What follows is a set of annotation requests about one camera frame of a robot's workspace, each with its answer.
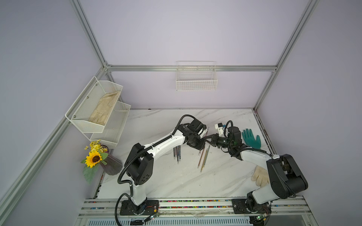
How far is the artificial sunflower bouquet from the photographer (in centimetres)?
66

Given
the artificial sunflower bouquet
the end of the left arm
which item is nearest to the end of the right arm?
the end of the left arm

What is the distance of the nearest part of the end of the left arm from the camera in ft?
2.04

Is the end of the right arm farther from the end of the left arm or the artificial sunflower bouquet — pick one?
the artificial sunflower bouquet

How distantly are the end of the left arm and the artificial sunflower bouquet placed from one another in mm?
410
